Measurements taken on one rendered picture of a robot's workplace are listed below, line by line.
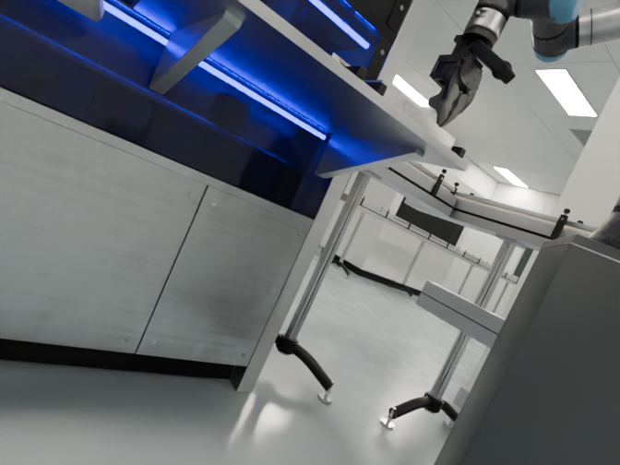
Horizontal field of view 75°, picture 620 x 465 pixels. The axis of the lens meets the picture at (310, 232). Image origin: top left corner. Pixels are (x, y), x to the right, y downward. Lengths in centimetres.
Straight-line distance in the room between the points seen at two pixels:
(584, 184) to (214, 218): 185
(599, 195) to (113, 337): 212
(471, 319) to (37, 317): 143
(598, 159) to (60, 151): 224
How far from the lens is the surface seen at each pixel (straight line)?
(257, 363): 137
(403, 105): 87
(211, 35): 76
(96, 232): 105
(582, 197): 237
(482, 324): 172
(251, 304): 125
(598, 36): 114
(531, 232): 170
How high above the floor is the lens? 64
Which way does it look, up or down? 4 degrees down
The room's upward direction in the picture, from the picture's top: 24 degrees clockwise
